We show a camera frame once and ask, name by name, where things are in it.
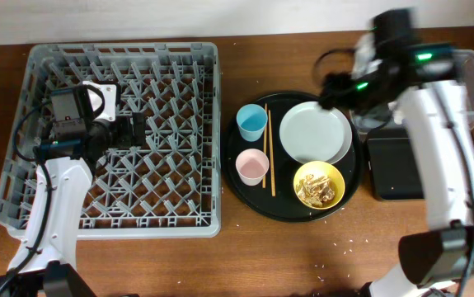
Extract yellow bowl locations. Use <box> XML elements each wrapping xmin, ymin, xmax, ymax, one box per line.
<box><xmin>293</xmin><ymin>161</ymin><xmax>345</xmax><ymax>210</ymax></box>

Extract light blue plastic cup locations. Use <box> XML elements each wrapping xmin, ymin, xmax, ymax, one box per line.
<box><xmin>236</xmin><ymin>104</ymin><xmax>268</xmax><ymax>142</ymax></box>

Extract golden brown food scraps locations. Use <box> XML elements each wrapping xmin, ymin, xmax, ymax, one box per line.
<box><xmin>295</xmin><ymin>174</ymin><xmax>336</xmax><ymax>208</ymax></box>

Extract pink plastic cup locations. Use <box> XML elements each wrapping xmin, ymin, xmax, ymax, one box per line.
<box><xmin>235</xmin><ymin>148</ymin><xmax>270</xmax><ymax>186</ymax></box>

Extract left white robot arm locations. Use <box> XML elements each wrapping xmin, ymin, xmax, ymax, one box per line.
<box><xmin>0</xmin><ymin>113</ymin><xmax>145</xmax><ymax>296</ymax></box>

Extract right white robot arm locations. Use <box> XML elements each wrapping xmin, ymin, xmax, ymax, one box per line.
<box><xmin>320</xmin><ymin>37</ymin><xmax>474</xmax><ymax>296</ymax></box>

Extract black rectangular waste tray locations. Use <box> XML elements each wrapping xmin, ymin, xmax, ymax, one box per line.
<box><xmin>365</xmin><ymin>128</ymin><xmax>424</xmax><ymax>201</ymax></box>

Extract grey plastic dishwasher rack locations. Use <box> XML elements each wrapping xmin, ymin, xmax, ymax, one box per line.
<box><xmin>0</xmin><ymin>43</ymin><xmax>221</xmax><ymax>240</ymax></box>

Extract clear plastic waste bin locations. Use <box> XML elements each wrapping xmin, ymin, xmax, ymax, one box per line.
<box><xmin>350</xmin><ymin>49</ymin><xmax>474</xmax><ymax>134</ymax></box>

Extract white ceramic plate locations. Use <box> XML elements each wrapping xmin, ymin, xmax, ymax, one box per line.
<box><xmin>279</xmin><ymin>101</ymin><xmax>353</xmax><ymax>164</ymax></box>

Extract left wooden chopstick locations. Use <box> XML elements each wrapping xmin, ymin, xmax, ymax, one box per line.
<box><xmin>262</xmin><ymin>103</ymin><xmax>269</xmax><ymax>189</ymax></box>

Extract wooden chopstick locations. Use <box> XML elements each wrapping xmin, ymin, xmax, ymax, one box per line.
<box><xmin>262</xmin><ymin>103</ymin><xmax>269</xmax><ymax>189</ymax></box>
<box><xmin>268</xmin><ymin>109</ymin><xmax>276</xmax><ymax>197</ymax></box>

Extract round black serving tray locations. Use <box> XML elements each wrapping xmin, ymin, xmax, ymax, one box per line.
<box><xmin>221</xmin><ymin>92</ymin><xmax>365</xmax><ymax>223</ymax></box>

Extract right wooden chopstick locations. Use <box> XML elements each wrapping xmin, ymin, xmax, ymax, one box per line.
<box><xmin>268</xmin><ymin>109</ymin><xmax>276</xmax><ymax>197</ymax></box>

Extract right black camera cable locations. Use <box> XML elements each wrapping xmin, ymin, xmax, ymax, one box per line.
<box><xmin>311</xmin><ymin>47</ymin><xmax>474</xmax><ymax>297</ymax></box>

